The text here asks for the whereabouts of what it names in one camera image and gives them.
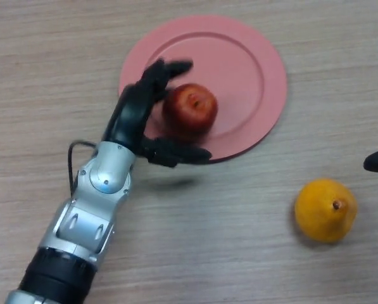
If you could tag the red apple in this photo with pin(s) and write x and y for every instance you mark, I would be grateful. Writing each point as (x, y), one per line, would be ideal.
(192, 107)

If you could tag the yellow pear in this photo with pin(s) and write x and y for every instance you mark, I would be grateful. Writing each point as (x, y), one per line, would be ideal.
(321, 215)

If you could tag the pink round plate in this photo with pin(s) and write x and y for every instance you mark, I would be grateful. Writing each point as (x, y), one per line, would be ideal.
(239, 79)

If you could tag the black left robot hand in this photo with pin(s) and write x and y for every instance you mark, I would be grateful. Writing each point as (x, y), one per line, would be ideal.
(131, 111)

